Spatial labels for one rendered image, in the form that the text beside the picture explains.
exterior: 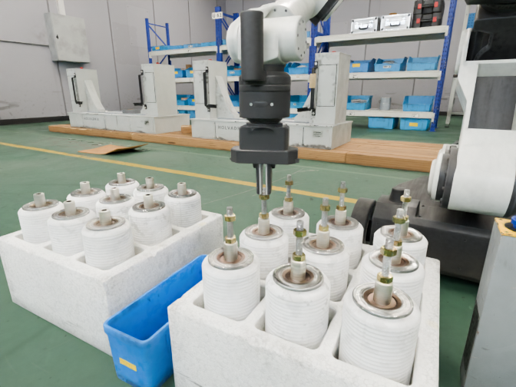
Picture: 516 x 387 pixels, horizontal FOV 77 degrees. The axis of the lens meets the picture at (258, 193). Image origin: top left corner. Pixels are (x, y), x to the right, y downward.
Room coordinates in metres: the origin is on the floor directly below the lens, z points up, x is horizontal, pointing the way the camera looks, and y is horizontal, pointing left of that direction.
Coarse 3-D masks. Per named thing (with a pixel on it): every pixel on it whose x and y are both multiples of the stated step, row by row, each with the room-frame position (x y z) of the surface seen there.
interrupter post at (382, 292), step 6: (378, 282) 0.36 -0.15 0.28; (378, 288) 0.36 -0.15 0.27; (384, 288) 0.35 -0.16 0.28; (390, 288) 0.35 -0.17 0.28; (378, 294) 0.36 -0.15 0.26; (384, 294) 0.35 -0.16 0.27; (390, 294) 0.35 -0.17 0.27; (378, 300) 0.36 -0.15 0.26; (384, 300) 0.35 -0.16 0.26; (390, 300) 0.36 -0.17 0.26
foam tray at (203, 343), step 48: (192, 288) 0.50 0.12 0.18; (432, 288) 0.50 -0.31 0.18; (192, 336) 0.42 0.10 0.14; (240, 336) 0.38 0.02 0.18; (336, 336) 0.38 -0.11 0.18; (432, 336) 0.38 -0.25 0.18; (192, 384) 0.42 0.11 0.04; (240, 384) 0.38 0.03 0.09; (288, 384) 0.34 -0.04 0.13; (336, 384) 0.31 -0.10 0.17; (384, 384) 0.30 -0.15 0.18; (432, 384) 0.30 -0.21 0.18
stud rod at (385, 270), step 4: (388, 240) 0.36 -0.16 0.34; (392, 240) 0.36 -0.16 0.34; (388, 244) 0.36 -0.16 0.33; (392, 244) 0.36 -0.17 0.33; (388, 248) 0.36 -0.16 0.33; (392, 248) 0.36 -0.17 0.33; (384, 256) 0.36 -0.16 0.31; (388, 256) 0.36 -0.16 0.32; (384, 260) 0.36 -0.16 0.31; (388, 260) 0.36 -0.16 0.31; (384, 264) 0.36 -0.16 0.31; (388, 264) 0.36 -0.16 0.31; (384, 268) 0.36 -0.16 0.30; (388, 268) 0.36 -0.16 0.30; (384, 272) 0.36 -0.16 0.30; (388, 272) 0.36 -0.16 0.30
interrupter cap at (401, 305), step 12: (360, 288) 0.39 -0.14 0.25; (372, 288) 0.39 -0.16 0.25; (396, 288) 0.39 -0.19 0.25; (360, 300) 0.36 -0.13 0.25; (372, 300) 0.36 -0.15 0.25; (396, 300) 0.36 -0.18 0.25; (408, 300) 0.36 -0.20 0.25; (372, 312) 0.33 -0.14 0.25; (384, 312) 0.34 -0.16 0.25; (396, 312) 0.34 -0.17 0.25; (408, 312) 0.33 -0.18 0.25
